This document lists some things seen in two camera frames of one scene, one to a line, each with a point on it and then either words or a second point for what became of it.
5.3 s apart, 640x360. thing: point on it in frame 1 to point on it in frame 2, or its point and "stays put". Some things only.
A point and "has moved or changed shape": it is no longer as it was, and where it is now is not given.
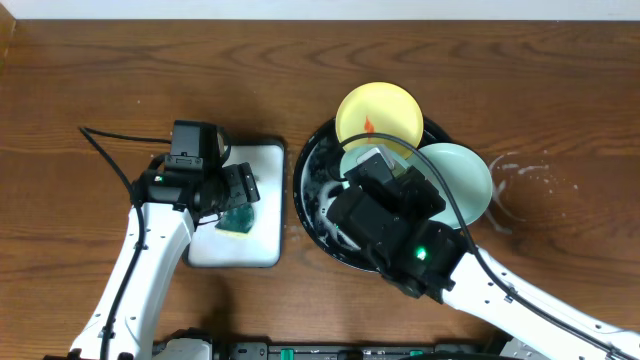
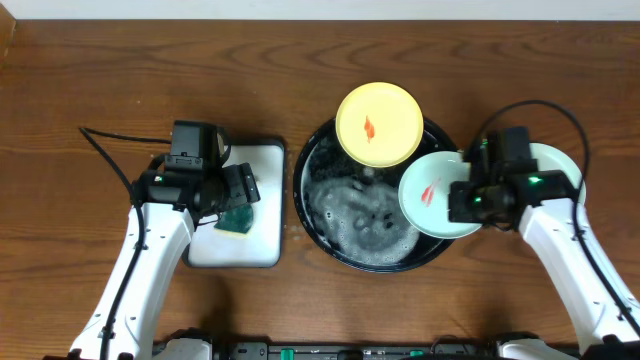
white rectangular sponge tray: x=265 y=246 stays put
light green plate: x=468 y=178 has moved or changed shape
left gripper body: x=240 y=185 stays put
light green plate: x=396 y=158 to x=550 y=158
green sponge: x=236 y=221 stays put
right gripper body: x=421 y=204 to x=477 y=203
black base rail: x=280 y=350 stays put
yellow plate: x=379 y=107 stays put
